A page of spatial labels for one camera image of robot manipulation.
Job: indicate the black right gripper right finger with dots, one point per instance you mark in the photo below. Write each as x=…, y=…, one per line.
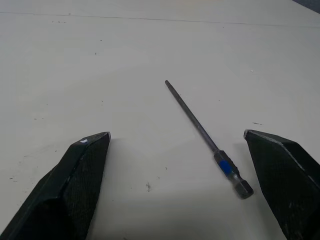
x=285, y=175

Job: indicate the long screwdriver bit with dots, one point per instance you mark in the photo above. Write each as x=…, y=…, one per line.
x=225, y=167

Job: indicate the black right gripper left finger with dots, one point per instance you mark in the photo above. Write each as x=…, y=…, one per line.
x=65, y=190

